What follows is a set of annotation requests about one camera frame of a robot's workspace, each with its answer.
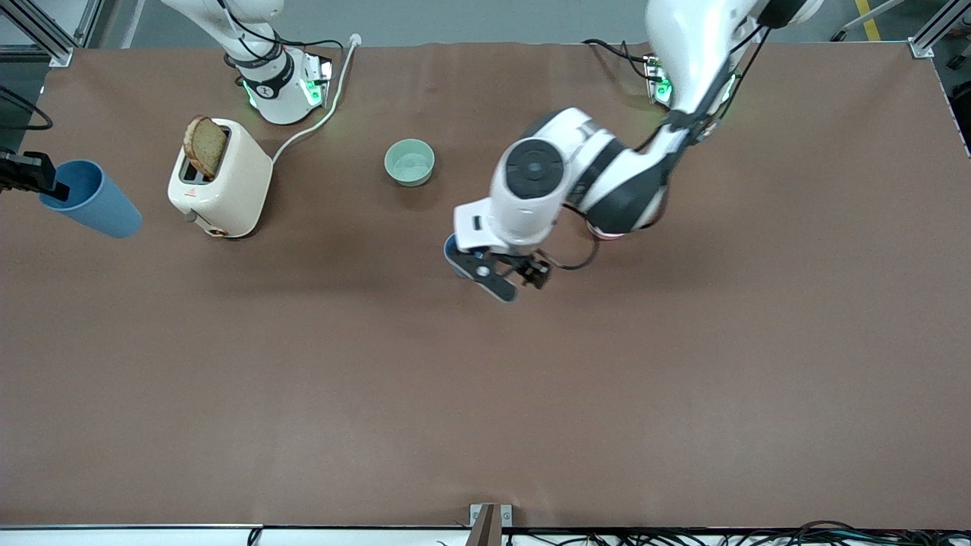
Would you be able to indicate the blue plastic cup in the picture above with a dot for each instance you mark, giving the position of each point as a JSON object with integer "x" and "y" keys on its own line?
{"x": 454, "y": 262}
{"x": 98, "y": 208}

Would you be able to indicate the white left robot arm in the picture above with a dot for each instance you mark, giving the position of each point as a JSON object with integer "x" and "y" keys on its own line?
{"x": 683, "y": 45}

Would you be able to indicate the aluminium frame profile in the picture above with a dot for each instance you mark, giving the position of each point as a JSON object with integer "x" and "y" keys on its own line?
{"x": 937, "y": 30}
{"x": 45, "y": 34}

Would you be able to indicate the grey metal rod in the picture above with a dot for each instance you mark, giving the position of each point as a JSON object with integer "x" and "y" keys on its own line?
{"x": 861, "y": 21}

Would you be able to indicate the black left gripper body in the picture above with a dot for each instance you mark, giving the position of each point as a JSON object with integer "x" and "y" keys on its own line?
{"x": 532, "y": 267}

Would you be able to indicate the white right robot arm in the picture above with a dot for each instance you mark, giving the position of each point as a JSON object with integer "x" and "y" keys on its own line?
{"x": 277, "y": 95}

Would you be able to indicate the brown bread slice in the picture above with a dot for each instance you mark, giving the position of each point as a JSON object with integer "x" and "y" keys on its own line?
{"x": 205, "y": 148}

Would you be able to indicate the mint green bowl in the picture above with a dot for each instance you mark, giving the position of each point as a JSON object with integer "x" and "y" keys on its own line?
{"x": 410, "y": 163}

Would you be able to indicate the cream white toaster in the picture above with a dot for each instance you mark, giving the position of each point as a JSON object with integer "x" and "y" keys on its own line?
{"x": 235, "y": 189}

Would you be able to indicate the grey metal mount bracket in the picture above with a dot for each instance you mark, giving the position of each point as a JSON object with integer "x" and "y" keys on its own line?
{"x": 489, "y": 523}

